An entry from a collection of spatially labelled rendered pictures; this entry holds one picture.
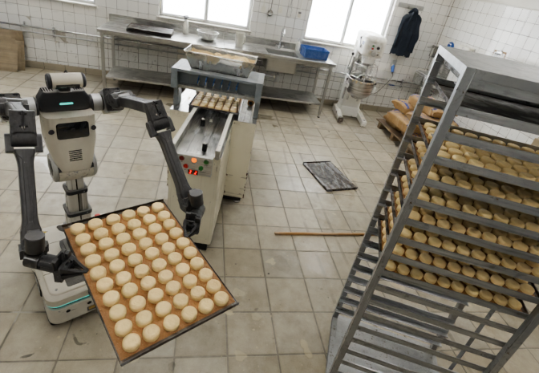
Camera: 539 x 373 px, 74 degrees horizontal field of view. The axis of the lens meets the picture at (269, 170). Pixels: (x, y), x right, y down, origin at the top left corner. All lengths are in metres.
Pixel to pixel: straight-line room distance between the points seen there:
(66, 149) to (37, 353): 1.10
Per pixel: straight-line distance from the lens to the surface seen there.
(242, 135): 3.02
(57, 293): 2.33
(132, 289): 1.30
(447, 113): 1.26
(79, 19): 6.42
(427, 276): 1.70
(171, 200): 2.61
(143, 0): 6.15
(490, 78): 1.26
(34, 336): 2.52
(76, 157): 2.09
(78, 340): 2.44
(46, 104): 2.03
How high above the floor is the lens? 1.96
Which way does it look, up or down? 29 degrees down
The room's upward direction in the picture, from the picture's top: 12 degrees clockwise
